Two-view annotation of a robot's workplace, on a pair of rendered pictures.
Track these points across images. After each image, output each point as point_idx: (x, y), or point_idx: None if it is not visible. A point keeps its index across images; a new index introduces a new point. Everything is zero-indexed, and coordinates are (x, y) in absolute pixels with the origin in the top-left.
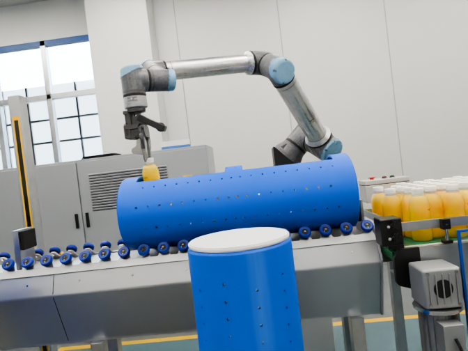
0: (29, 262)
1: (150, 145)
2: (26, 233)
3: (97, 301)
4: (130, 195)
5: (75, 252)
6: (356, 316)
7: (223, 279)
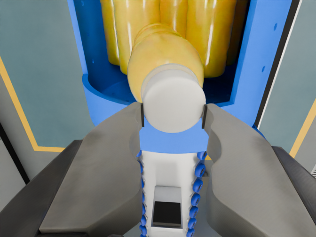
0: (201, 182)
1: (61, 157)
2: (172, 219)
3: None
4: (261, 96)
5: (139, 160)
6: None
7: None
